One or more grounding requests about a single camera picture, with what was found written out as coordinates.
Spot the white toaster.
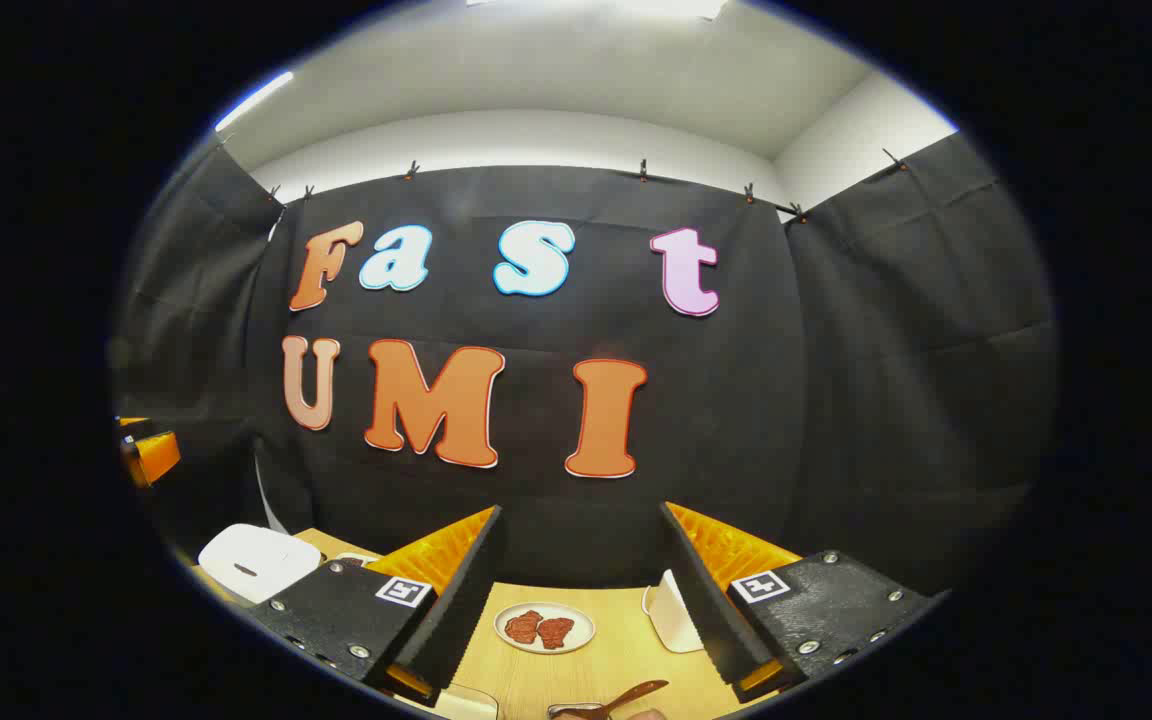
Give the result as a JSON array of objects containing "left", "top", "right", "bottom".
[{"left": 644, "top": 570, "right": 705, "bottom": 654}]

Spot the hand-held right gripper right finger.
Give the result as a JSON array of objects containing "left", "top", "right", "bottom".
[{"left": 658, "top": 502, "right": 947, "bottom": 703}]

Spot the row of black cloth clips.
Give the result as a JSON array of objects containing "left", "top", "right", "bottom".
[{"left": 266, "top": 150, "right": 907, "bottom": 226}]

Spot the brown wooden spoon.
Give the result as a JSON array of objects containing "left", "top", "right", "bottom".
[{"left": 548, "top": 680, "right": 670, "bottom": 720}]

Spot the white rice container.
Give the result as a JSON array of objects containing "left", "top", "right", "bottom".
[{"left": 434, "top": 685, "right": 500, "bottom": 720}]

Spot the white round plate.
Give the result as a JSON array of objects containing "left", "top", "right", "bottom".
[{"left": 494, "top": 601, "right": 596, "bottom": 655}]

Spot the white rice cooker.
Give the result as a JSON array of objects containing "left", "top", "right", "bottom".
[{"left": 198, "top": 523, "right": 322, "bottom": 605}]

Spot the black backdrop cloth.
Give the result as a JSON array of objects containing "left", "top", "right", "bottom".
[{"left": 111, "top": 133, "right": 1057, "bottom": 601}]

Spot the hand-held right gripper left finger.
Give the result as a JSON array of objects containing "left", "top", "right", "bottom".
[{"left": 246, "top": 505, "right": 509, "bottom": 706}]

